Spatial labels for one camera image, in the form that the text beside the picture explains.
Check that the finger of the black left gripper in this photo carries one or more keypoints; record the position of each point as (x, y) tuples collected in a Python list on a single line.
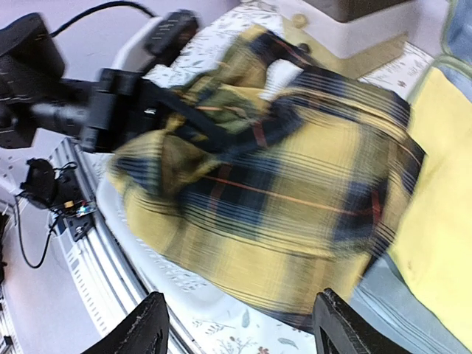
[(159, 105), (167, 39)]

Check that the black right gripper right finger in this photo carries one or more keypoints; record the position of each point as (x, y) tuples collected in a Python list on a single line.
[(338, 328)]

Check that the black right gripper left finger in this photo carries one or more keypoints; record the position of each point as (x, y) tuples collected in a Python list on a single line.
[(144, 331)]

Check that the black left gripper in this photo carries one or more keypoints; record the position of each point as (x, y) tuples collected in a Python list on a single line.
[(101, 116)]

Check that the white plastic mesh basket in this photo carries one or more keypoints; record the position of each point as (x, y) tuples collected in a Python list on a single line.
[(157, 250)]

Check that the green hard-shell suitcase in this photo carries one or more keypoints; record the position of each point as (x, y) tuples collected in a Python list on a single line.
[(383, 298)]

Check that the yellow plaid garment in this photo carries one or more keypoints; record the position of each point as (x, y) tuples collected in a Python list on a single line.
[(309, 192)]

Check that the plain yellow garment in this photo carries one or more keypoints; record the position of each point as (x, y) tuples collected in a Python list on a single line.
[(432, 249)]

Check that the drawer cabinet with dark top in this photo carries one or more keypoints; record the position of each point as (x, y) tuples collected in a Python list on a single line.
[(352, 38)]

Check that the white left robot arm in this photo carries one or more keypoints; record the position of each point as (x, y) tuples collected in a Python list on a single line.
[(87, 80)]

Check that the aluminium front rail frame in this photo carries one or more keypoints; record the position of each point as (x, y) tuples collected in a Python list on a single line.
[(112, 270)]

